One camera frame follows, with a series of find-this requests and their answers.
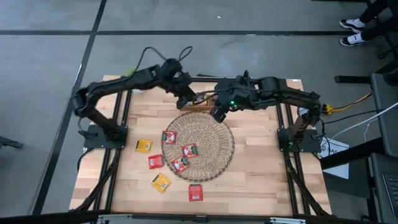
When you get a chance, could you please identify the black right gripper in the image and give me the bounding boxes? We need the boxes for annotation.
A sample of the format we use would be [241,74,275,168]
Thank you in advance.
[210,74,265,124]

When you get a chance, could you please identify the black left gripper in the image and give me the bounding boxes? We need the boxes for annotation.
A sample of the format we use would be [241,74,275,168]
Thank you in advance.
[161,70,197,110]

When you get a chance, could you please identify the red tea packet with barcode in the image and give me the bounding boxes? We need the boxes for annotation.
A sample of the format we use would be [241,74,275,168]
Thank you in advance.
[188,184,204,202]

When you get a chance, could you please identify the wooden organizer box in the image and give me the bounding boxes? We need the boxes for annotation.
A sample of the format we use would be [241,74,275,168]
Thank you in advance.
[179,93,218,112]

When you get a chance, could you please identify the round woven placemat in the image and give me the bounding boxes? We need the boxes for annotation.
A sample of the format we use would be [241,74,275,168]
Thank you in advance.
[161,111,236,183]

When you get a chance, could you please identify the white box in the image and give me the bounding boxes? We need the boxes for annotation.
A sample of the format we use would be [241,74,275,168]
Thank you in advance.
[319,136,351,180]

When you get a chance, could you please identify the person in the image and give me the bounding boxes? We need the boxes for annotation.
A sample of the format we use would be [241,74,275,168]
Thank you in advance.
[338,0,398,48]

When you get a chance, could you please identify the dark grey desk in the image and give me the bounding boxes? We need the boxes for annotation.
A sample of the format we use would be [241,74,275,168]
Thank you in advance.
[334,72,398,158]
[320,138,398,224]

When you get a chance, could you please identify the black stand foot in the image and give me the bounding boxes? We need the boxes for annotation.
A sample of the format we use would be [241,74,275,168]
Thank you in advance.
[0,136,25,151]

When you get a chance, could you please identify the black keyboard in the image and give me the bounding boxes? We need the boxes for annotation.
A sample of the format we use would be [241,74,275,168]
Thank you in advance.
[382,173,398,216]

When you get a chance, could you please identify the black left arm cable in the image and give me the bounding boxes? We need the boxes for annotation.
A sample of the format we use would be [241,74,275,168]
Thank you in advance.
[133,45,193,75]

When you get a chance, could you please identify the black aluminium table frame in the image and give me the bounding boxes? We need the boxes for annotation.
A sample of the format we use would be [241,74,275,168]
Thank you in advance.
[70,76,332,224]

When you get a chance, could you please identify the yellow cable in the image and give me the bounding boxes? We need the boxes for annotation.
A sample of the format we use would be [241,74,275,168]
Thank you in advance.
[323,91,374,114]

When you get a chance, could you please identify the silver aluminium bracket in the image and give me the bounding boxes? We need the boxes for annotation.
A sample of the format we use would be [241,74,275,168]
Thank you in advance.
[269,217,307,224]
[96,217,126,224]

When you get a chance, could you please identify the white cable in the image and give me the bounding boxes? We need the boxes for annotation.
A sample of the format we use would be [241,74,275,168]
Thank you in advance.
[329,101,398,141]

